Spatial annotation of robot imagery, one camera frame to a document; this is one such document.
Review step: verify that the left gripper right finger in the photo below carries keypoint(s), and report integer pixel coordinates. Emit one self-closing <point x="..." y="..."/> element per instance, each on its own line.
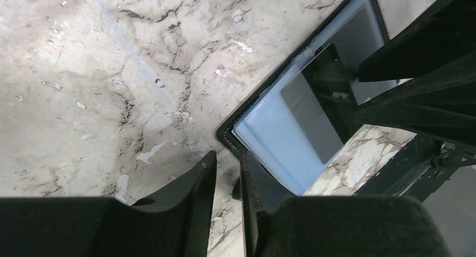
<point x="279" y="223"/>

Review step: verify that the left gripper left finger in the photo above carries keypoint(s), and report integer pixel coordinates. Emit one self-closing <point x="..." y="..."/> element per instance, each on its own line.
<point x="173" y="221"/>

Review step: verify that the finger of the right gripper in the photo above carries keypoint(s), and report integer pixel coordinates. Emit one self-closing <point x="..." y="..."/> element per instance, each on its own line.
<point x="440" y="104"/>
<point x="442" y="34"/>

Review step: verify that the black credit card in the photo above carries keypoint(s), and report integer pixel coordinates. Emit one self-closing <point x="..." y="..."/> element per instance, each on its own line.
<point x="356" y="35"/>
<point x="322" y="101"/>

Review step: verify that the black card holder wallet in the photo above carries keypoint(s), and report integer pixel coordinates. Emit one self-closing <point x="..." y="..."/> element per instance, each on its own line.
<point x="265" y="126"/>

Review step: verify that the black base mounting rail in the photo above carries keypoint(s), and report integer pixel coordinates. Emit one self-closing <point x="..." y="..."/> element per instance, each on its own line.
<point x="419" y="169"/>

